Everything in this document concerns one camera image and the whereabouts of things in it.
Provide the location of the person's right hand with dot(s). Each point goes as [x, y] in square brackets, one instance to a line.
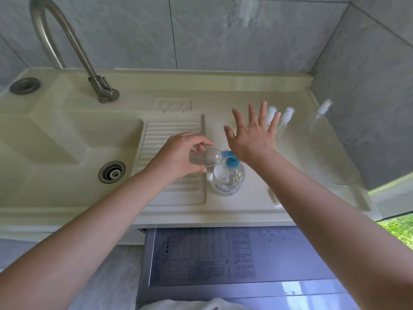
[255, 142]

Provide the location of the person's left hand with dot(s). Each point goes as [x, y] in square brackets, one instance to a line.
[174, 158]

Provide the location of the small clear bottle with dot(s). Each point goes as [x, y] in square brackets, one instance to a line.
[271, 112]
[314, 124]
[287, 114]
[209, 156]

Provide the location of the clear hand sanitizer pump bottle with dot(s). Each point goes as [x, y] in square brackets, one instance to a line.
[227, 180]

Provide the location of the person's left forearm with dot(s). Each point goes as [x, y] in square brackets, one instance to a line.
[80, 235]

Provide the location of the person's right forearm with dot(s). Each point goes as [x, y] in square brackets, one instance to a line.
[332, 222]

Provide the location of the person's white shirt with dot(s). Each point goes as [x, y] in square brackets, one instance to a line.
[193, 305]

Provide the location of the steel sink drain strainer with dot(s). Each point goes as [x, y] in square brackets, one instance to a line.
[112, 172]

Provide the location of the grey washing machine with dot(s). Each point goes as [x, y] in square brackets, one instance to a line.
[284, 264]

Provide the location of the cream sink with washboard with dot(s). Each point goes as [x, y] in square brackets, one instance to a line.
[38, 142]

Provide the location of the curved steel faucet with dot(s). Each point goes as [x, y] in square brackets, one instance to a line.
[77, 45]

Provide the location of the glass window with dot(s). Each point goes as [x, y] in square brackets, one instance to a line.
[397, 219]

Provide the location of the round steel hole cover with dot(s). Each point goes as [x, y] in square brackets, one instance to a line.
[24, 85]

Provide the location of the white cabinet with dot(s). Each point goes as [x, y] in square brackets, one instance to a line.
[19, 237]

